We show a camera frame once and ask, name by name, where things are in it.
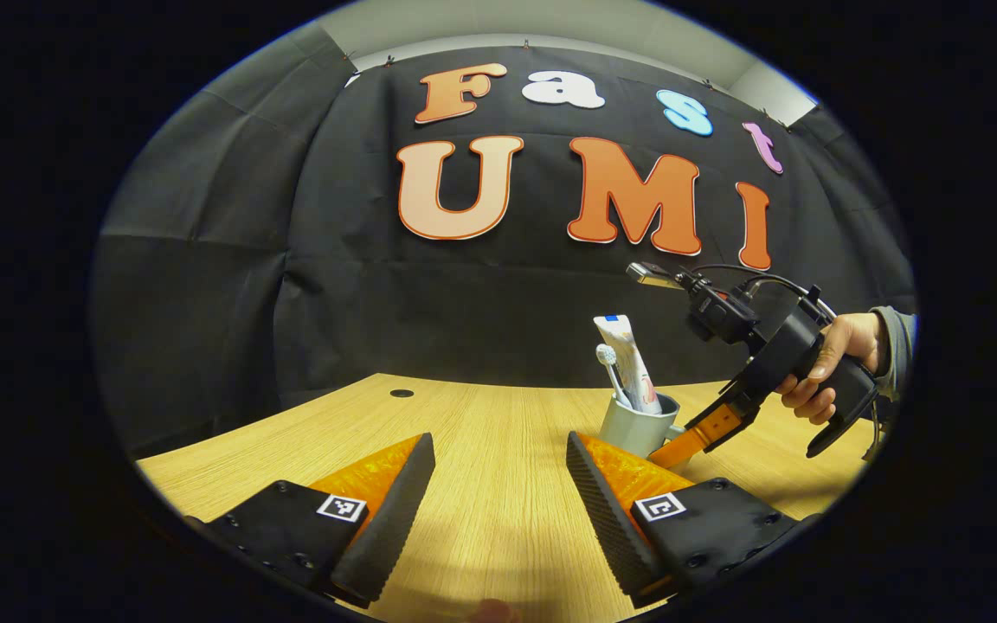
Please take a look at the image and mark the smartphone on gripper mount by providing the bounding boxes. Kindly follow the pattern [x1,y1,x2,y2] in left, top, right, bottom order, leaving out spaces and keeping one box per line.
[626,261,683,292]

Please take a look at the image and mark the pale green cup wooden handle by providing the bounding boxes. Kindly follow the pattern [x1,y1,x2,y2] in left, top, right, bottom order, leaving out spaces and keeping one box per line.
[598,391,685,459]

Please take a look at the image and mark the white toothpaste tube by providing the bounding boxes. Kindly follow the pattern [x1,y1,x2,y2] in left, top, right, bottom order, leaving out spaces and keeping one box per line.
[594,314,664,416]

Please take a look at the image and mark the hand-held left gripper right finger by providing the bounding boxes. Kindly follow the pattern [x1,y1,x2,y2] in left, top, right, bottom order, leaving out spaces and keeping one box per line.
[565,430,802,609]

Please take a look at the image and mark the wooden desktop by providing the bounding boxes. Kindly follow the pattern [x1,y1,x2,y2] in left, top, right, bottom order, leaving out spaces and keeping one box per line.
[135,372,884,623]

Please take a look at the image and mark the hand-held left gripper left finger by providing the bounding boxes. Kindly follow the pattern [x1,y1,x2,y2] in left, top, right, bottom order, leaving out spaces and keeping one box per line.
[183,431,436,609]

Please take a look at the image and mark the black cable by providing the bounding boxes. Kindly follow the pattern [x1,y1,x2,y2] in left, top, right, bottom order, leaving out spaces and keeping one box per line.
[693,262,839,328]

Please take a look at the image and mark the white toothbrush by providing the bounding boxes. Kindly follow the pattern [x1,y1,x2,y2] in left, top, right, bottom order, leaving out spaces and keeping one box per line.
[595,344,635,410]

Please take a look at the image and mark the row of cloth clips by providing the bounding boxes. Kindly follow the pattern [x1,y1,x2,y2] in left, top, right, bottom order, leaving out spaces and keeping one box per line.
[341,36,798,131]

